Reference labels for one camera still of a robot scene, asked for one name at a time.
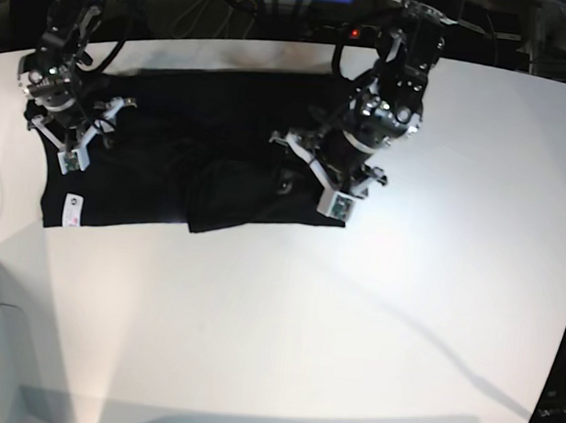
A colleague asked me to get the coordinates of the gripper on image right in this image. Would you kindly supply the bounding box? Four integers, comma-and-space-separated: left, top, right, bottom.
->
269, 129, 388, 198

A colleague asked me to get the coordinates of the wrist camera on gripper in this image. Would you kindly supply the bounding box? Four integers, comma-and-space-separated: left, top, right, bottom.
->
317, 189, 357, 223
57, 148, 90, 175

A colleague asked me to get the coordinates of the black power strip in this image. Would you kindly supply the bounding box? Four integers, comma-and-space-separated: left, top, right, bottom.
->
301, 21, 378, 47

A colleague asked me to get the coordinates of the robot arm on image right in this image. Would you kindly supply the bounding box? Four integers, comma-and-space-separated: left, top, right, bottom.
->
271, 0, 464, 199

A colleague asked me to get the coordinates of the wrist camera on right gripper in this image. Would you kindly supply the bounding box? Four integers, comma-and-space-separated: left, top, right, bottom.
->
57, 148, 90, 175

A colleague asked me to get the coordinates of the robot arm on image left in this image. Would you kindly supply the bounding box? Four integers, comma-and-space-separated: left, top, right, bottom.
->
17, 0, 137, 149

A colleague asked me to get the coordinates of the black T-shirt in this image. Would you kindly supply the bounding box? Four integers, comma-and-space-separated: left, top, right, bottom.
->
40, 70, 342, 233

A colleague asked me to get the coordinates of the black box on floor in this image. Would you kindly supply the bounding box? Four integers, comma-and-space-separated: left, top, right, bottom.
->
8, 0, 55, 50

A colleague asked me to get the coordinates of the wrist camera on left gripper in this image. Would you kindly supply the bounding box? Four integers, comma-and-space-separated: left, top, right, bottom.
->
317, 189, 357, 223

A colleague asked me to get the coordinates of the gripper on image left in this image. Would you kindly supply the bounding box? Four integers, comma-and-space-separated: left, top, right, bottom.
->
27, 97, 138, 152

